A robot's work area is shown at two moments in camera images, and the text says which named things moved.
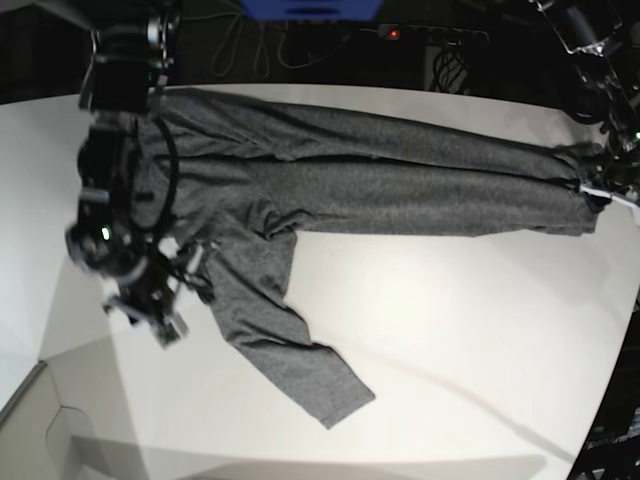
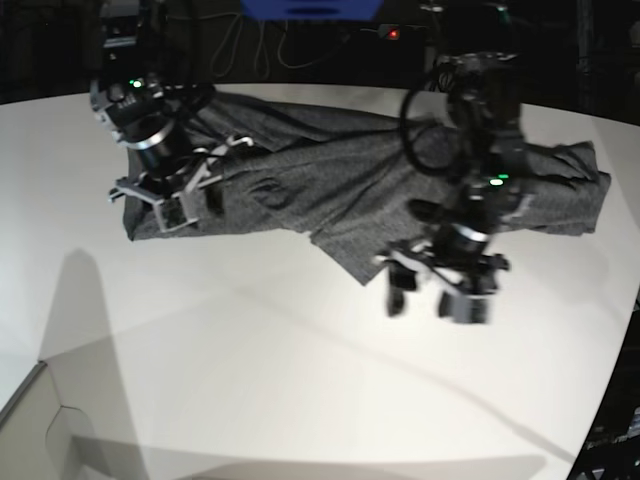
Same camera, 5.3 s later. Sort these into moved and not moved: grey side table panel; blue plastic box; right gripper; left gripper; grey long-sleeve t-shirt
Moved: left gripper; grey long-sleeve t-shirt; right gripper
Not moved: blue plastic box; grey side table panel
